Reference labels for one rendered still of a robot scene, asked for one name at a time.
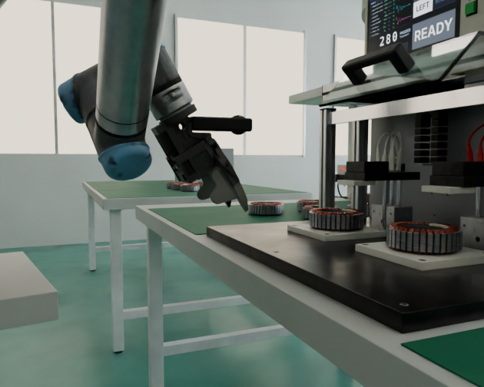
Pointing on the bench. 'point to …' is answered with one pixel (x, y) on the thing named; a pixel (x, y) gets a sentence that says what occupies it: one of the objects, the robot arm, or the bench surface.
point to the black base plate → (370, 277)
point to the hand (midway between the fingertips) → (238, 202)
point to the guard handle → (404, 60)
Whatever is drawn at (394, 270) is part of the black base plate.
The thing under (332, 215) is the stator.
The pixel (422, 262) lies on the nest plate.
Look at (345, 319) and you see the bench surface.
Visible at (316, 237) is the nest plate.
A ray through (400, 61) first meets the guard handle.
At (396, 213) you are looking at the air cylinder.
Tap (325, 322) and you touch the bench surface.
